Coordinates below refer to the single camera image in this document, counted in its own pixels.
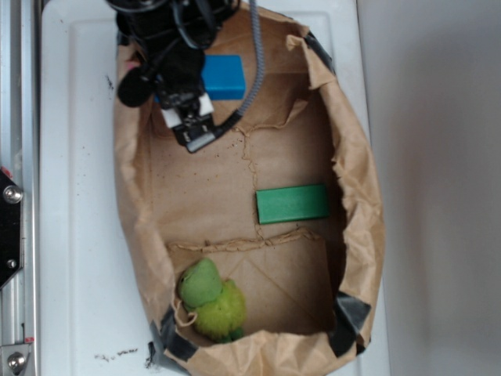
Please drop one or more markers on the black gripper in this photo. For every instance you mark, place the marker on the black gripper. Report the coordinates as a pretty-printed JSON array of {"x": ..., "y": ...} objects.
[{"x": 166, "y": 68}]

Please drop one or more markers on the blue rectangular block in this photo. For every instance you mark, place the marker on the blue rectangular block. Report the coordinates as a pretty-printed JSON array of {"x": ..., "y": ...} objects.
[{"x": 224, "y": 77}]

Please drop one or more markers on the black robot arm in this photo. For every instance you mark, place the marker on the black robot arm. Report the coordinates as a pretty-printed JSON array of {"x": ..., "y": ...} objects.
[{"x": 198, "y": 22}]

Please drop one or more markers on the green rectangular block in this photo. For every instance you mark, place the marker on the green rectangular block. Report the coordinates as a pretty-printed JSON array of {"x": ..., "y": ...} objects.
[{"x": 292, "y": 203}]

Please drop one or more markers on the brown paper bag tray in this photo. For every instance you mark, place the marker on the brown paper bag tray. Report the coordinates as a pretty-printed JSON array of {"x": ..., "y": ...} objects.
[{"x": 310, "y": 286}]

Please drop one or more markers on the green plush toy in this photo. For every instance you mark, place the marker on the green plush toy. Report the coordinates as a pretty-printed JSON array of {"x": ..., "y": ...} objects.
[{"x": 218, "y": 305}]

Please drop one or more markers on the aluminium frame rail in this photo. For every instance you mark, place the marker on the aluminium frame rail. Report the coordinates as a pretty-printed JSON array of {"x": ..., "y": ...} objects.
[{"x": 18, "y": 350}]

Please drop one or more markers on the black metal bracket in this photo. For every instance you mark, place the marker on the black metal bracket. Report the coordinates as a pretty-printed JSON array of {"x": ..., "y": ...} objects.
[{"x": 11, "y": 227}]

